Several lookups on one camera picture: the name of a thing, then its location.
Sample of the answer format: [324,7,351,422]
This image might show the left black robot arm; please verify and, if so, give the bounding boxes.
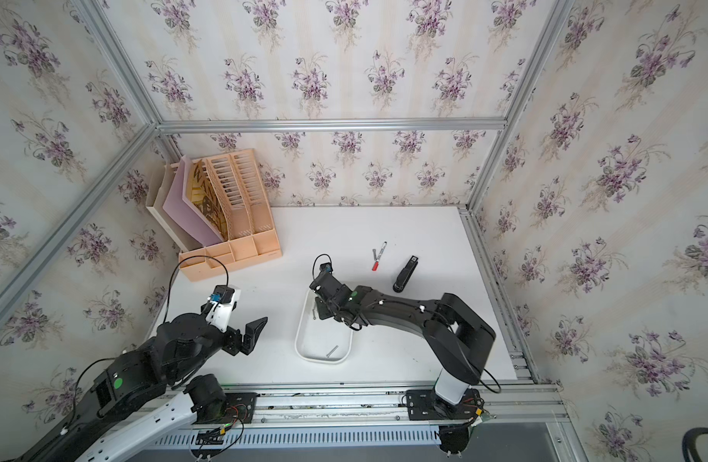
[18,313,268,461]

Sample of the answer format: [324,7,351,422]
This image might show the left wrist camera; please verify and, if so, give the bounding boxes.
[201,285,241,332]

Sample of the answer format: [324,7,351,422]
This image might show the beige desk file organizer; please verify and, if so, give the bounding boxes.
[180,149,283,282]

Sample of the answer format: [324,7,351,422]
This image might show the left camera black cable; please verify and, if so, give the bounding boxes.
[162,255,231,325]

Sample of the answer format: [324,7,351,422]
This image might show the aluminium mounting rail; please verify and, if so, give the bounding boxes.
[224,380,569,429]

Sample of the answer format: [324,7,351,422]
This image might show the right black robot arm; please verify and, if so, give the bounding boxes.
[310,269,496,406]

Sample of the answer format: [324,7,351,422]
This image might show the red capped marker pen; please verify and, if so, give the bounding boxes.
[371,241,388,271]

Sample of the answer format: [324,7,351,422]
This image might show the beige folder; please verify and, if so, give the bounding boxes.
[145,165,200,252]

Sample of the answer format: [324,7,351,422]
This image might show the pink folder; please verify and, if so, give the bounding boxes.
[163,156,223,248]

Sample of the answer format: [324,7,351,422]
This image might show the black stapler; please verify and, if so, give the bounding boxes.
[392,255,419,294]

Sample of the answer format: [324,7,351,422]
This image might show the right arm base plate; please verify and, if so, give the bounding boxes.
[404,389,485,421]

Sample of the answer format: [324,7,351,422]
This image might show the white plastic storage tray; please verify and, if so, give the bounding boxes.
[294,291,354,365]

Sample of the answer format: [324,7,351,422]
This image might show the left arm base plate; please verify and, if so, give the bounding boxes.
[195,393,259,425]

